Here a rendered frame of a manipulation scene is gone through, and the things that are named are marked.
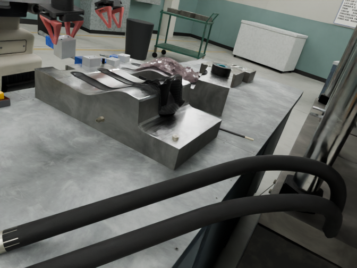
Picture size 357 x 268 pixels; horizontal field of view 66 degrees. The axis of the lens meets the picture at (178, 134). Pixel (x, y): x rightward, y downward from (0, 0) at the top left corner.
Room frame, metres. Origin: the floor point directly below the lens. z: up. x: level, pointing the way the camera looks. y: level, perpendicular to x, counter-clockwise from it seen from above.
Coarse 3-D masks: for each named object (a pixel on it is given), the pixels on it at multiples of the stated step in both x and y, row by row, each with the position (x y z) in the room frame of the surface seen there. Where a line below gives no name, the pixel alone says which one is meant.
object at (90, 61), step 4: (76, 56) 0.92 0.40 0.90; (80, 56) 0.93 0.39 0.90; (84, 56) 0.89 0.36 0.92; (88, 56) 0.90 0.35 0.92; (92, 56) 0.92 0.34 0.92; (96, 56) 0.93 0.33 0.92; (76, 60) 0.91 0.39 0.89; (80, 60) 0.90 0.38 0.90; (84, 60) 0.89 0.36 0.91; (88, 60) 0.88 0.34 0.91; (92, 60) 0.89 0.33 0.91; (96, 60) 0.90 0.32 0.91; (100, 60) 0.92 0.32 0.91; (84, 64) 0.89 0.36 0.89; (88, 64) 0.88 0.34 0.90; (92, 64) 0.89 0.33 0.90; (96, 64) 0.91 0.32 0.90
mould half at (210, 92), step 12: (132, 60) 1.25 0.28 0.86; (132, 72) 1.03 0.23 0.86; (144, 72) 1.00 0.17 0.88; (156, 72) 0.99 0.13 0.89; (192, 84) 1.03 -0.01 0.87; (204, 84) 0.97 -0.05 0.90; (216, 84) 0.97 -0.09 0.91; (228, 84) 1.01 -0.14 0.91; (192, 96) 0.98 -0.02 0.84; (204, 96) 0.97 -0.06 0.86; (216, 96) 0.96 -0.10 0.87; (204, 108) 0.97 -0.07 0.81; (216, 108) 0.96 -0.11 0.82
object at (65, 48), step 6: (48, 36) 0.81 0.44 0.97; (60, 36) 0.80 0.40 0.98; (66, 36) 0.81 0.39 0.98; (48, 42) 0.80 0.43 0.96; (60, 42) 0.77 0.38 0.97; (66, 42) 0.79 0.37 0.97; (72, 42) 0.80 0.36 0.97; (54, 48) 0.79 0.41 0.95; (60, 48) 0.78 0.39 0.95; (66, 48) 0.79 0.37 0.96; (72, 48) 0.81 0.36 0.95; (54, 54) 0.79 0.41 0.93; (60, 54) 0.78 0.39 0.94; (66, 54) 0.79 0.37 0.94; (72, 54) 0.81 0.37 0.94
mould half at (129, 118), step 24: (48, 72) 0.74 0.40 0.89; (96, 72) 0.85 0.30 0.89; (120, 72) 0.91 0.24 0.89; (48, 96) 0.72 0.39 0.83; (72, 96) 0.68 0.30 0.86; (96, 96) 0.64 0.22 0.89; (120, 96) 0.61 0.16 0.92; (144, 96) 0.62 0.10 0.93; (120, 120) 0.61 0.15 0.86; (144, 120) 0.61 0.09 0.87; (168, 120) 0.68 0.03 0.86; (192, 120) 0.71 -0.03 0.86; (216, 120) 0.76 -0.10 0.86; (144, 144) 0.58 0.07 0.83; (168, 144) 0.55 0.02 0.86; (192, 144) 0.60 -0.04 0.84
